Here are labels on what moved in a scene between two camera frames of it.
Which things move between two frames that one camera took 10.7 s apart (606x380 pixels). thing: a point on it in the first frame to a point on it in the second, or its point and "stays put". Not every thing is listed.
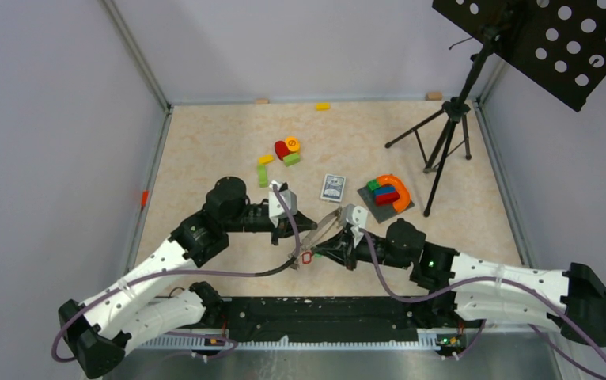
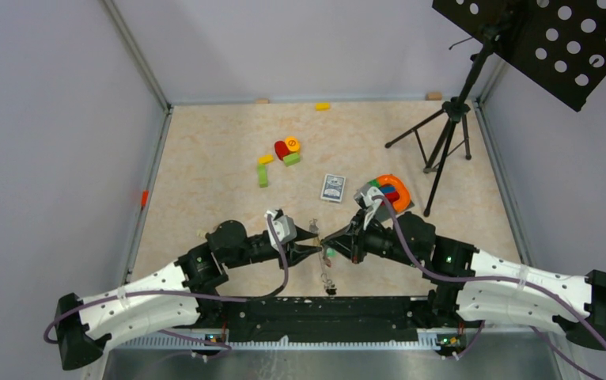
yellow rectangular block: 265,158 stays put
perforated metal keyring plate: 321,228 to 328,286
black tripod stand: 456,111 stays put
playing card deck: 333,187 stays put
